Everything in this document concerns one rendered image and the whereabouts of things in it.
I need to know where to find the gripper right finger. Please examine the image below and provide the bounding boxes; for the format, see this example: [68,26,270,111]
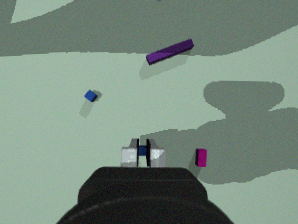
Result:
[146,139,166,167]

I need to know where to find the small blue block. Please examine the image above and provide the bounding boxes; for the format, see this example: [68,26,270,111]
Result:
[84,90,98,102]
[139,145,146,156]

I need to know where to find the purple rod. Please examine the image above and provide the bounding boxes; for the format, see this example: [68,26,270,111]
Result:
[146,39,194,65]

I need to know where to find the small magenta block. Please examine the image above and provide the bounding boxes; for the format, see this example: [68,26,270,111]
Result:
[195,149,207,167]

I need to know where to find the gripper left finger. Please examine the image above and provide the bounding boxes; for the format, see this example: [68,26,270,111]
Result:
[121,138,139,167]

